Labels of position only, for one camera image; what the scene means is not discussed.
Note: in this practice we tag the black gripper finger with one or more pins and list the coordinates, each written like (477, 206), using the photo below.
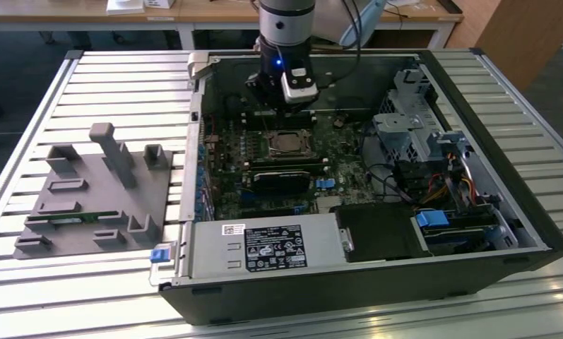
(253, 84)

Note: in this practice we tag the silver CPU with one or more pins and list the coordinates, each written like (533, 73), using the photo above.
(289, 143)

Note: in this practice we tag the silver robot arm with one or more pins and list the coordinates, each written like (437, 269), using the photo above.
(285, 21)

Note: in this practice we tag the CPU socket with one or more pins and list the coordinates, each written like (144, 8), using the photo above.
(263, 155)

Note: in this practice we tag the black plastic cover panel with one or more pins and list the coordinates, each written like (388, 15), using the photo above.
(380, 233)

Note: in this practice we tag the RAM stick with black chips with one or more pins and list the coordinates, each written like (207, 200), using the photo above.
(285, 161)

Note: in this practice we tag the small white box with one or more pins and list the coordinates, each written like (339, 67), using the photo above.
(160, 3)

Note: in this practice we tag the black graphics card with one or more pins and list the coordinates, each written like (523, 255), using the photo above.
(280, 183)

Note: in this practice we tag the green motherboard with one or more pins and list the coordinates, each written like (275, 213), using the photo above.
(351, 166)

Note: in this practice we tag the blue board connector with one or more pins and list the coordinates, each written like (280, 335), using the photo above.
(325, 183)

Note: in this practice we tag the grey metal drive cage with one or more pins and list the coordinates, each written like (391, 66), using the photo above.
(396, 123)

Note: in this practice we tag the silver chipset heatsink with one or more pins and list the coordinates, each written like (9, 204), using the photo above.
(328, 205)

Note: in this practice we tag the silver power supply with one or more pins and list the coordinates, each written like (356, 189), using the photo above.
(215, 243)

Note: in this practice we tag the grey parts rack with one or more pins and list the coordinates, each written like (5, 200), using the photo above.
(97, 197)

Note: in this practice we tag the wooden desk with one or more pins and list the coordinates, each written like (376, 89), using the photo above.
(49, 16)

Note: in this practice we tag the green RAM stick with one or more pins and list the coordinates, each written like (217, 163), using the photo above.
(89, 216)

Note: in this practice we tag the blue plastic latch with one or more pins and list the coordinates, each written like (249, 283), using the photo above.
(159, 256)

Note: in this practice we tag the wooden cabinet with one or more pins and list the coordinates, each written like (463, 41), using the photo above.
(521, 35)

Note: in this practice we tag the hard disk in blue carrier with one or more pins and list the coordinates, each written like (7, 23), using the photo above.
(431, 219)

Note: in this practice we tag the black PC case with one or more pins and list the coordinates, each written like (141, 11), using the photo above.
(309, 300)

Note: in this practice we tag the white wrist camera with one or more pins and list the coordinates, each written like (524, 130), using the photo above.
(299, 90)

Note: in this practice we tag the silver disk bay frame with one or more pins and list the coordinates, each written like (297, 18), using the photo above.
(485, 173)

